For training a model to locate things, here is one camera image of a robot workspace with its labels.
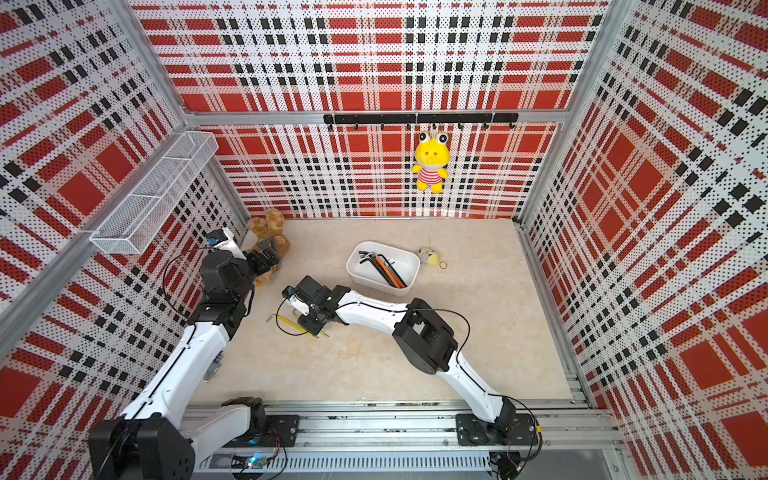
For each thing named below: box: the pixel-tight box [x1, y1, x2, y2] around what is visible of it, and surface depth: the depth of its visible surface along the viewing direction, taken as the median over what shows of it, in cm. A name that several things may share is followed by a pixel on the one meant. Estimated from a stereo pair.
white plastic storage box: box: [346, 241, 421, 296], surface depth 107 cm
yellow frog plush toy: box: [411, 131, 449, 194], surface depth 95 cm
